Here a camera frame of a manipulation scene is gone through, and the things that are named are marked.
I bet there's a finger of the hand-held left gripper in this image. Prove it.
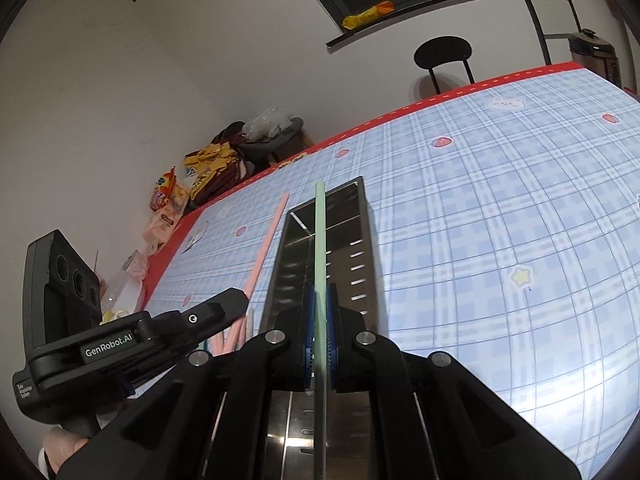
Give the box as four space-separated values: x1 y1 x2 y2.
149 287 250 362

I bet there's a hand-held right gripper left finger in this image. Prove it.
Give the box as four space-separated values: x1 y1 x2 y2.
55 282 317 480

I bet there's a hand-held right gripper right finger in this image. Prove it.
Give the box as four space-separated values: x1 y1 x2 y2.
325 282 583 480

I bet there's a green chopstick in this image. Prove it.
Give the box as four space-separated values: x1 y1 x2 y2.
313 181 329 480

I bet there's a stainless steel utensil tray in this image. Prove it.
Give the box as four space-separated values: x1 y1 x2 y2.
260 176 377 480

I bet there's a person's left hand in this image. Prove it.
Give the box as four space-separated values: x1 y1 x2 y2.
41 430 93 480

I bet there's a clear plastic packaging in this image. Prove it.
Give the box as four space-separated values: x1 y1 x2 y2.
102 250 148 323

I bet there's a small white paper card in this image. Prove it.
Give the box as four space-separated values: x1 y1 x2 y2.
182 222 208 253

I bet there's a peach snack bag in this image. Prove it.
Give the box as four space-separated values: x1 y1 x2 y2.
142 185 191 256

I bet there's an orange snack bag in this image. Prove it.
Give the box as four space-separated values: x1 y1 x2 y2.
150 167 178 211

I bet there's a maroon bag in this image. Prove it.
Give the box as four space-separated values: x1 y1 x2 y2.
190 121 251 206

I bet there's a grey chair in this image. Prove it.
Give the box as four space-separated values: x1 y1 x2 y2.
239 117 315 173

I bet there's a clear plastic bag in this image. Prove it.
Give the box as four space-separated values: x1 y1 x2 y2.
242 107 293 140

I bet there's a blue plaid tablecloth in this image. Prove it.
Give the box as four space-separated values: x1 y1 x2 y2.
95 60 640 480

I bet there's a black window sill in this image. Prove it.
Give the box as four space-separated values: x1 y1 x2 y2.
326 0 585 51

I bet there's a black round chair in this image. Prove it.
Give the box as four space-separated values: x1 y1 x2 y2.
414 36 475 95

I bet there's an orange snack packet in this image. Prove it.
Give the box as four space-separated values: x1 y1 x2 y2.
342 1 396 30

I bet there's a rice cooker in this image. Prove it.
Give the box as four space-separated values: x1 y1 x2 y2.
567 27 621 86

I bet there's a black metal chair frame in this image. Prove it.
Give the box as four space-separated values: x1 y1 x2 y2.
525 0 583 66

